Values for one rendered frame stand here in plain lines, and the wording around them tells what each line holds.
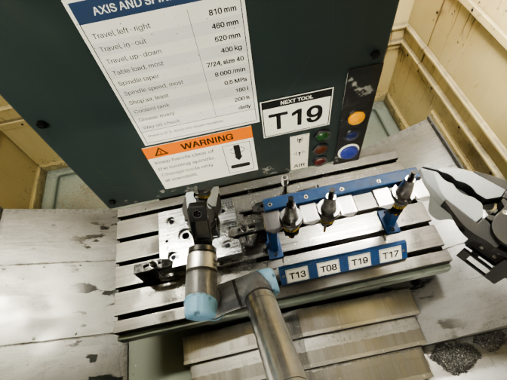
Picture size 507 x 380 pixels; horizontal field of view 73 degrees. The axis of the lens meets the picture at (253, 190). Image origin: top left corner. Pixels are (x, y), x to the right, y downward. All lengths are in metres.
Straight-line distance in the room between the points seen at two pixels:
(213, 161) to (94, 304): 1.23
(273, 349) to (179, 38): 0.59
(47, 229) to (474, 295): 1.79
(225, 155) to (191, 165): 0.05
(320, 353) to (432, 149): 0.99
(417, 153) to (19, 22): 1.56
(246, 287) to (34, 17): 0.71
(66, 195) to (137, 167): 1.65
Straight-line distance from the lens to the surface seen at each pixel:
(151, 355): 1.59
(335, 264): 1.23
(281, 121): 0.48
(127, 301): 1.36
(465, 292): 1.51
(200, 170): 0.54
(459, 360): 1.56
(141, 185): 0.57
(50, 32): 0.40
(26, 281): 1.75
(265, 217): 0.99
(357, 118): 0.52
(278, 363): 0.73
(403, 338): 1.45
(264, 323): 0.80
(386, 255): 1.28
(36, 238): 1.83
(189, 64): 0.40
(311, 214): 0.99
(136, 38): 0.39
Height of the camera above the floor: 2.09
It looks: 58 degrees down
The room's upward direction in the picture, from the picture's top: 11 degrees counter-clockwise
